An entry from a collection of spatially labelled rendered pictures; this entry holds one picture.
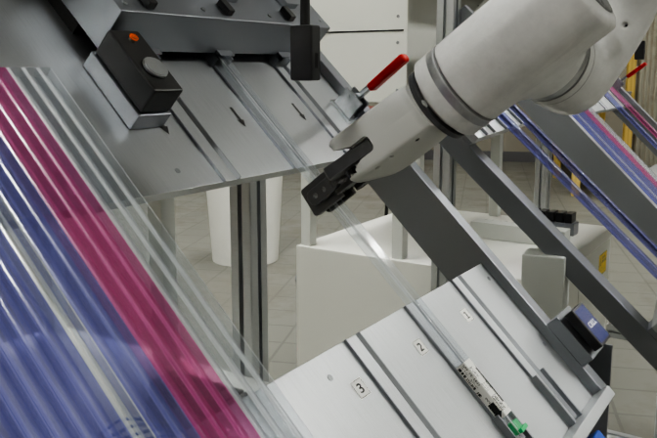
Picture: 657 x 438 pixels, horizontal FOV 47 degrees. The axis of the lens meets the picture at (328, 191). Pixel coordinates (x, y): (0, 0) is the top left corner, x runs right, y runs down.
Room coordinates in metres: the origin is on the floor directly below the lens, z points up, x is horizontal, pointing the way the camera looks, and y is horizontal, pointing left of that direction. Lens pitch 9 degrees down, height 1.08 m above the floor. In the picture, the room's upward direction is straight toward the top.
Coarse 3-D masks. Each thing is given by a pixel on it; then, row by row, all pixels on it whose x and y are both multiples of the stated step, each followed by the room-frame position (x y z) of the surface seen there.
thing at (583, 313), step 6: (582, 306) 0.85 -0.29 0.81; (576, 312) 0.83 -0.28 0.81; (582, 312) 0.84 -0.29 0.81; (588, 312) 0.85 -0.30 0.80; (582, 318) 0.82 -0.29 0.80; (588, 318) 0.83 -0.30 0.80; (594, 318) 0.85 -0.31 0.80; (588, 324) 0.82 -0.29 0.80; (594, 324) 0.83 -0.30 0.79; (594, 330) 0.82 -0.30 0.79; (600, 330) 0.83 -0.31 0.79; (600, 336) 0.82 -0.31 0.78; (606, 336) 0.83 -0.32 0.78
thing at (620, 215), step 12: (516, 108) 1.19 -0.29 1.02; (528, 120) 1.19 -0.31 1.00; (540, 132) 1.18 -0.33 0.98; (552, 144) 1.17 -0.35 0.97; (564, 156) 1.16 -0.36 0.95; (576, 168) 1.15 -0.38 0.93; (588, 180) 1.15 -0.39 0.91; (600, 192) 1.14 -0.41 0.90; (612, 204) 1.13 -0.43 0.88; (624, 216) 1.12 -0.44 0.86; (636, 228) 1.12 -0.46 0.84; (648, 240) 1.11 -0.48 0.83
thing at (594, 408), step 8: (600, 392) 0.78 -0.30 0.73; (608, 392) 0.78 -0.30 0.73; (592, 400) 0.77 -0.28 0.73; (600, 400) 0.76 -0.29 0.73; (608, 400) 0.77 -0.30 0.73; (584, 408) 0.77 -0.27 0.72; (592, 408) 0.74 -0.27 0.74; (600, 408) 0.75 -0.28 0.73; (584, 416) 0.72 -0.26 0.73; (592, 416) 0.72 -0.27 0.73; (576, 424) 0.72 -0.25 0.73; (584, 424) 0.70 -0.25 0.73; (592, 424) 0.71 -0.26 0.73; (568, 432) 0.71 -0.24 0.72; (576, 432) 0.68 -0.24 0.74; (584, 432) 0.69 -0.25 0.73
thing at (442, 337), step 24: (240, 96) 0.82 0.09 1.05; (264, 120) 0.80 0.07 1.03; (288, 144) 0.79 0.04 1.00; (312, 168) 0.78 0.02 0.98; (336, 216) 0.76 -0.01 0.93; (360, 240) 0.74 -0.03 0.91; (384, 264) 0.73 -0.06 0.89; (408, 288) 0.72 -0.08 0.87; (432, 336) 0.70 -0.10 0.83; (456, 360) 0.68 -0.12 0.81
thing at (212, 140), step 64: (0, 0) 0.69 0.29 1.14; (0, 64) 0.62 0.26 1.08; (64, 64) 0.68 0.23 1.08; (192, 64) 0.81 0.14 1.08; (256, 64) 0.91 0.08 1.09; (128, 128) 0.66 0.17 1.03; (192, 128) 0.72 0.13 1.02; (256, 128) 0.79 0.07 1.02; (320, 128) 0.88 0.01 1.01; (192, 192) 0.66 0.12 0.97
